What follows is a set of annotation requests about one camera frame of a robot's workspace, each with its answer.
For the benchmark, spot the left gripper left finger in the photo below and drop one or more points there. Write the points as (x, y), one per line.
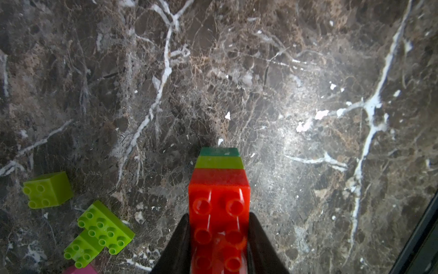
(175, 258)

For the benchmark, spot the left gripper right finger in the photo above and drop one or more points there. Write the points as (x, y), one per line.
(262, 257)

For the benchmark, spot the red long lego brick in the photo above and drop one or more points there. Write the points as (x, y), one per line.
(219, 203)

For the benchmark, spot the lime long lego brick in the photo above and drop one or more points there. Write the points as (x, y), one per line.
(103, 225)

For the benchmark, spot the pink square lego brick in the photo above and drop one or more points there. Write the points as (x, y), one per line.
(89, 269)

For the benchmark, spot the lime rectangular lego brick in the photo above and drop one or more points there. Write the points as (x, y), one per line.
(219, 162)

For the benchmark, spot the dark green long lego brick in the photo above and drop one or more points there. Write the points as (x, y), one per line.
(219, 151)

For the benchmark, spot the lime small lego brick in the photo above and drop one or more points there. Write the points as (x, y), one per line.
(48, 190)

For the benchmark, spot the lime square lego brick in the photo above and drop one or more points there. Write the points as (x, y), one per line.
(83, 250)

